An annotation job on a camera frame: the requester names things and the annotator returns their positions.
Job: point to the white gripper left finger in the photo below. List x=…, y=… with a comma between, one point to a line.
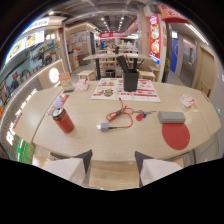
x=66, y=167

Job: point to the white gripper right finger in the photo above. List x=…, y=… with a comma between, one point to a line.
x=156, y=169

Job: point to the round red mat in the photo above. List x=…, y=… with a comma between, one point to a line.
x=176, y=136

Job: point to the red soda can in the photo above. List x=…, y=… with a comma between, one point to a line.
x=63, y=120

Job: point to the grey rectangular case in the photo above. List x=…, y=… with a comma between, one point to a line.
x=171, y=117

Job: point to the grey charger plug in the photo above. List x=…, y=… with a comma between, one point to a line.
x=104, y=126

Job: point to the keys with red tag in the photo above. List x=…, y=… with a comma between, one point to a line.
x=142, y=114

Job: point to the red flyer sheet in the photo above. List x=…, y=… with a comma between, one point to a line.
x=57, y=104

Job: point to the tissue packet with red print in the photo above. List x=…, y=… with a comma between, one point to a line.
x=187, y=100

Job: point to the white napkin packet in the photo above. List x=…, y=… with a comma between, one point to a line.
x=81, y=84

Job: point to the laminated food menu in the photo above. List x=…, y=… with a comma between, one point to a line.
x=124, y=90

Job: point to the orange standing menu card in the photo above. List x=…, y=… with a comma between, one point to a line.
x=66, y=81

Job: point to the wooden stool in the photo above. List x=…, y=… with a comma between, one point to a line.
x=147, y=75
x=86, y=74

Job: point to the black chopstick holder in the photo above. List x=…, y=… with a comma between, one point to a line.
x=130, y=75

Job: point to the wooden high table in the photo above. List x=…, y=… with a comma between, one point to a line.
x=113, y=60

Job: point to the red food poster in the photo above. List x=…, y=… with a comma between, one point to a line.
x=154, y=37

